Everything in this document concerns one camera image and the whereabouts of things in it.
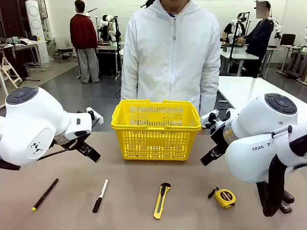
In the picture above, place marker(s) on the clear plastic bin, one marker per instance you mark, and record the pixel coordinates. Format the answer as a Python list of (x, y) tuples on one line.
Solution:
[(237, 49)]

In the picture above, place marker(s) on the yellow tape measure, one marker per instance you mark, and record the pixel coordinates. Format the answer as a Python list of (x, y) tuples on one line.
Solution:
[(225, 197)]

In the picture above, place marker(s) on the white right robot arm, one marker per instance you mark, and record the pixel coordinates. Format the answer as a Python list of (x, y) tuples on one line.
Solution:
[(251, 134)]

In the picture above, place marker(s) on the white trestle leg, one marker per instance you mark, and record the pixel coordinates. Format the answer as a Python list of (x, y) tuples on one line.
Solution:
[(3, 83)]

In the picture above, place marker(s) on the black arm base clamp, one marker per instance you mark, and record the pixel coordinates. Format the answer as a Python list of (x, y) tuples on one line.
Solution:
[(287, 197)]

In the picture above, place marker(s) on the seated person in black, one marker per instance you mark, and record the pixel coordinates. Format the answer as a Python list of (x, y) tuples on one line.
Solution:
[(226, 30)]

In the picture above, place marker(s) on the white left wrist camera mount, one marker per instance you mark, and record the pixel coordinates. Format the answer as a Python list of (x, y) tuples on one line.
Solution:
[(97, 116)]

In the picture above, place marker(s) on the black tripod stand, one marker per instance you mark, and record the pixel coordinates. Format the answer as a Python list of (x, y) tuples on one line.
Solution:
[(232, 51)]

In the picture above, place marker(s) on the person in white hoodie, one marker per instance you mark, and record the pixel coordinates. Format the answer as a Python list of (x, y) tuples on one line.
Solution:
[(168, 60)]

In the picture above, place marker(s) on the person in navy jacket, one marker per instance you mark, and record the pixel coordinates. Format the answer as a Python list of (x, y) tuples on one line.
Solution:
[(260, 38)]

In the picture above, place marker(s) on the large white table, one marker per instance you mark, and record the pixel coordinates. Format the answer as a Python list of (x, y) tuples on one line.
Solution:
[(251, 86)]

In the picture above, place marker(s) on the pile of clothes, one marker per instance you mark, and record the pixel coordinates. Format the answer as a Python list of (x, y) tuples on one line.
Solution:
[(14, 40)]

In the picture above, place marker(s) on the light background desk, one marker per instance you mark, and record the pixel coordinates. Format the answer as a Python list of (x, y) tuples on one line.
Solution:
[(275, 48)]

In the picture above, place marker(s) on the white-sleeved person's right forearm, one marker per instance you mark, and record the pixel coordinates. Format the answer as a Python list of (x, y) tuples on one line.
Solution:
[(129, 83)]

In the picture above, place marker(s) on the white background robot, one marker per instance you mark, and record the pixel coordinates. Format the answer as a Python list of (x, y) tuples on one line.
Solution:
[(110, 24)]

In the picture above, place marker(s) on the white-sleeved person's left forearm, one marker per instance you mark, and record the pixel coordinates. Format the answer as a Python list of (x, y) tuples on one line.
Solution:
[(209, 93)]

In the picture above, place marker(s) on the black pen yellow tip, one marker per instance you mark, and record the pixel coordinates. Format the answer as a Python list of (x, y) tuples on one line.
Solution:
[(45, 194)]

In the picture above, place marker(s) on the white step ladder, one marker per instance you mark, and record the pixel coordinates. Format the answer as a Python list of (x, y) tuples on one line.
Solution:
[(9, 74)]

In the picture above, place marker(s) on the tall white column unit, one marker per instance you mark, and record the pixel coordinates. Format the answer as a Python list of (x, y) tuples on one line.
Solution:
[(36, 24)]

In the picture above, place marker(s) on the seated person dark clothes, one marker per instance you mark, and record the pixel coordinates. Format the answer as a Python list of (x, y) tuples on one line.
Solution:
[(105, 33)]

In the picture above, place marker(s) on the grey background table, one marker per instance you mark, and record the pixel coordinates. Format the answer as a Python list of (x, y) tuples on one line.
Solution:
[(26, 46)]

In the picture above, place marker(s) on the small white background table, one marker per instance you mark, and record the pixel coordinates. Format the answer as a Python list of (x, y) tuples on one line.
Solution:
[(239, 55)]

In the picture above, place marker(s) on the black pole stand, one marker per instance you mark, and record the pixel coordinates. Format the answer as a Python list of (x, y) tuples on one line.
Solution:
[(118, 48)]

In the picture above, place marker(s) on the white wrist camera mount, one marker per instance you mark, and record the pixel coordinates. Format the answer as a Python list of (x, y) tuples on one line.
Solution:
[(97, 116), (206, 118)]

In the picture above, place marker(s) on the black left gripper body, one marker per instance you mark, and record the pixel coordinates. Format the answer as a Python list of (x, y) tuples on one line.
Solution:
[(69, 143)]

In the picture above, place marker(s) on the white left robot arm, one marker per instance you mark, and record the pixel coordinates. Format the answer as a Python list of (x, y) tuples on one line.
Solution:
[(36, 112)]

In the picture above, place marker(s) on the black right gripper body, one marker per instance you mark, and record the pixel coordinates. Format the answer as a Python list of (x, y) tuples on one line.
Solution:
[(221, 139)]

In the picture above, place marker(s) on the small black box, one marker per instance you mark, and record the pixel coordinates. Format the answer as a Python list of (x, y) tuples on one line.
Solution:
[(225, 48)]

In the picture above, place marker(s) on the yellow utility knife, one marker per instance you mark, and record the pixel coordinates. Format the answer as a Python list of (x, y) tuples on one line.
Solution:
[(160, 206)]

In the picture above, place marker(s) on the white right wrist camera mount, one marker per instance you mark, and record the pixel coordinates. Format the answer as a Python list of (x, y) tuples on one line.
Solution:
[(206, 118)]

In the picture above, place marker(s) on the person in red sweater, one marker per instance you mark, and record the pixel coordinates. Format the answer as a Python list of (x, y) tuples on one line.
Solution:
[(82, 31)]

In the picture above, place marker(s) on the white marker black cap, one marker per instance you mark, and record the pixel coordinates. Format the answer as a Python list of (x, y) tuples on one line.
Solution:
[(101, 195)]

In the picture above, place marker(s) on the yellow plastic shopping basket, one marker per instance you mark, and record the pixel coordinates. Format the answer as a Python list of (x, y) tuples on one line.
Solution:
[(134, 128)]

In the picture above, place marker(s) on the dark background desk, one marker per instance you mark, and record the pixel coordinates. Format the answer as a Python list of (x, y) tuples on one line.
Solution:
[(108, 46)]

